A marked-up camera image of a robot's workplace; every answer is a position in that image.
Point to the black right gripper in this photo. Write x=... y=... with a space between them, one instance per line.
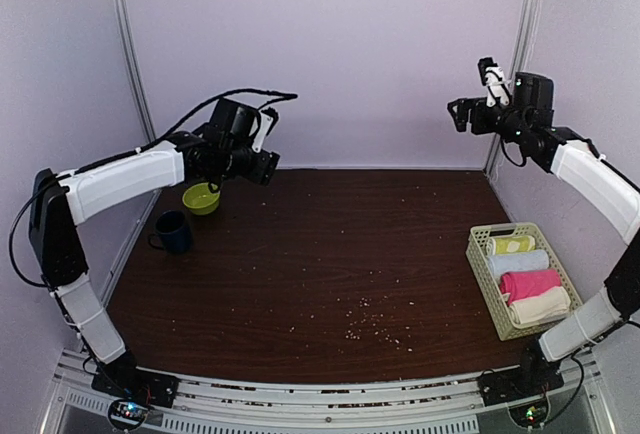
x=464 y=104

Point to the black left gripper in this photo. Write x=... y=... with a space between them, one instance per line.
x=262 y=172

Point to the pink towel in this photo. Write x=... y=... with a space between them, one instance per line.
x=523 y=285

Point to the white towel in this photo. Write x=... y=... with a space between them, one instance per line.
x=553 y=302

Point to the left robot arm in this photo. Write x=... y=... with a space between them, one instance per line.
x=229 y=145

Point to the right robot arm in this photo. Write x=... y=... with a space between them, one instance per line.
x=521 y=112

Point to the green bowl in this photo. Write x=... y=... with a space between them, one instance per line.
x=200 y=200

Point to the dark blue mug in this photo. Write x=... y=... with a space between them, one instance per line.
x=171 y=233

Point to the yellow rolled towel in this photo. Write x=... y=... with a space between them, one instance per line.
x=503 y=245

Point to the light blue rolled towel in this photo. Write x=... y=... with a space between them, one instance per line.
x=534 y=260

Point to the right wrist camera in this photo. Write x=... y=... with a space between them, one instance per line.
x=495 y=81

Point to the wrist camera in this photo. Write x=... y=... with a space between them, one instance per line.
x=495 y=81
x=264 y=122

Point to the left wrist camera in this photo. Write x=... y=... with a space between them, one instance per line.
x=264 y=122

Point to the right aluminium frame post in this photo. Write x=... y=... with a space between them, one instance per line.
x=525 y=37

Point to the aluminium frame post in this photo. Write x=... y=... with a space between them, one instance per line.
x=525 y=37
x=133 y=70

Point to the aluminium front rail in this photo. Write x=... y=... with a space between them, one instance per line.
x=450 y=404

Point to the left aluminium frame post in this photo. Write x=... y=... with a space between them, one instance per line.
x=133 y=70

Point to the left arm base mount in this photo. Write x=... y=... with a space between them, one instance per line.
x=137 y=394

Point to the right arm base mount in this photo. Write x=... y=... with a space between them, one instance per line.
x=526 y=398

